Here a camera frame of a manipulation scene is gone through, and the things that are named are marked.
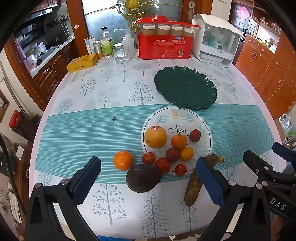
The clear bottle green label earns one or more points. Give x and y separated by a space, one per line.
106 45

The red wall decoration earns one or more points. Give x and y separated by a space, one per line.
244 13

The brown overripe banana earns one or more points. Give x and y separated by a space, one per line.
193 190

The large yellow grapefruit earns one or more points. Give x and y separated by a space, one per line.
155 137

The clear ribbed glass cup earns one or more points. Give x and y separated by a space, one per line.
121 55

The red paper cup package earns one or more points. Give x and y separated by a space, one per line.
165 47

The red cherry tomato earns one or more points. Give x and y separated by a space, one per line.
162 165
180 170
148 157

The orange mandarin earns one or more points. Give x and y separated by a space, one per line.
123 160

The wooden wall cabinets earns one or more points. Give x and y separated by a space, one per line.
266 69

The dark red plum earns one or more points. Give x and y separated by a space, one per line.
195 135
172 154

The red container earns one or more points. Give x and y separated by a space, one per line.
14 118

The small yellow orange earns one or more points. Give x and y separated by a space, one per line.
187 154

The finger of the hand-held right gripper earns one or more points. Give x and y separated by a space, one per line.
283 151
256 162

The dark green scalloped plate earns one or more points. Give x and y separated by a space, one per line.
185 88

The metal can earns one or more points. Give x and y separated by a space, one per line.
99 49

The dark avocado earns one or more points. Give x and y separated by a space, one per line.
143 178

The white printed round plate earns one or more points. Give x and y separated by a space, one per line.
159 119

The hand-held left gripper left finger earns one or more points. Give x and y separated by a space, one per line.
85 183

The white plastic bottle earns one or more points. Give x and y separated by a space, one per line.
128 44

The gold door ornament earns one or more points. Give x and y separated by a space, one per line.
133 4

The clear plastic bag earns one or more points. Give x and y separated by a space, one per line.
286 125

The frosted glass door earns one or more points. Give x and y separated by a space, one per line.
104 14

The yellow tin box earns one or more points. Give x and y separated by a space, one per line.
82 63

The white cup storage cabinet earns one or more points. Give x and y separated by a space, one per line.
217 44

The wooden kitchen counter cabinet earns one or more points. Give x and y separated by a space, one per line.
50 71

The white carton box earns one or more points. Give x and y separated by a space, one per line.
89 45

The orange with stem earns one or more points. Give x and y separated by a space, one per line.
178 141

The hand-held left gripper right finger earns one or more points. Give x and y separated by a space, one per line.
211 183

